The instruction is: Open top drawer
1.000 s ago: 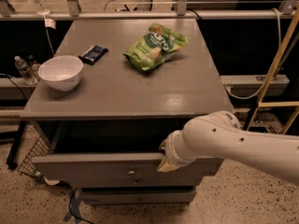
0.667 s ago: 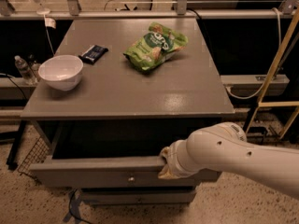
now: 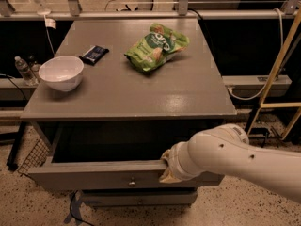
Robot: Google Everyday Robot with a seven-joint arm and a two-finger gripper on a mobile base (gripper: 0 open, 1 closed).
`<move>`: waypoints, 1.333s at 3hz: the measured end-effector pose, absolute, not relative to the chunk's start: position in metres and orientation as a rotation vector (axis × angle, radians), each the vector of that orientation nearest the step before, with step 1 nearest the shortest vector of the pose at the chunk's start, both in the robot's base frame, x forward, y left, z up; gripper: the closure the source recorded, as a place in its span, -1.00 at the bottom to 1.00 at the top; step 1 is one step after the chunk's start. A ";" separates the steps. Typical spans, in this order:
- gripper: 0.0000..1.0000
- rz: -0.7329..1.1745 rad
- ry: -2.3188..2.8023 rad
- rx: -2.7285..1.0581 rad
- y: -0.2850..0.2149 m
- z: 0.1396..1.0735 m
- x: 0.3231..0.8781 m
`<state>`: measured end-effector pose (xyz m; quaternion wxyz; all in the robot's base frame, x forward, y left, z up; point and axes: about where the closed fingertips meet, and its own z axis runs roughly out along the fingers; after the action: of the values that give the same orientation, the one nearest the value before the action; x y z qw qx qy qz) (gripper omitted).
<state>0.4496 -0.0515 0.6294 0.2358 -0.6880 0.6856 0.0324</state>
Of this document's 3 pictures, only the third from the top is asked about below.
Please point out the grey drawer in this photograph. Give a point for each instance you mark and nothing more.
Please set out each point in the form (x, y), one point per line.
(135, 198)
(95, 157)

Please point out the grey bottom drawer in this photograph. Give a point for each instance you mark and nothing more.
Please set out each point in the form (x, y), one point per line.
(135, 198)

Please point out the grey drawer cabinet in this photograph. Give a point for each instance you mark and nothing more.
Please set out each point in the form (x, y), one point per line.
(184, 96)

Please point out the grey top drawer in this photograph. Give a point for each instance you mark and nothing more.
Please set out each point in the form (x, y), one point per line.
(95, 157)

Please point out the white webcam on stand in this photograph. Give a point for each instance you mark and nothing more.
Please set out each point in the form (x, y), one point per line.
(42, 10)

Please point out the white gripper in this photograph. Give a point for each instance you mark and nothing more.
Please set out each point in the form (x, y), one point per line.
(176, 164)

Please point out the dark-capped bottle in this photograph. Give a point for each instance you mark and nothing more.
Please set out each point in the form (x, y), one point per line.
(34, 66)

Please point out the dark blue snack packet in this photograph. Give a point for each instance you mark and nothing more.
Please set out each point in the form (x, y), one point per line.
(93, 55)

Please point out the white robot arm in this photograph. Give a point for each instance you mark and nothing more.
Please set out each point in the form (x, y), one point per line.
(226, 150)

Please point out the black wire basket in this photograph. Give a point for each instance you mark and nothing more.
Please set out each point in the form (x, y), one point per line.
(35, 158)

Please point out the white bowl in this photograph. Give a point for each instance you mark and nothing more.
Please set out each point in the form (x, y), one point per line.
(62, 73)

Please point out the clear plastic water bottle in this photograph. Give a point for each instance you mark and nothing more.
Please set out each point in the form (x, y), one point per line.
(25, 71)

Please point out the green chip bag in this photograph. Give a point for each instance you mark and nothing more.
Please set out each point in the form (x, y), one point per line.
(156, 48)

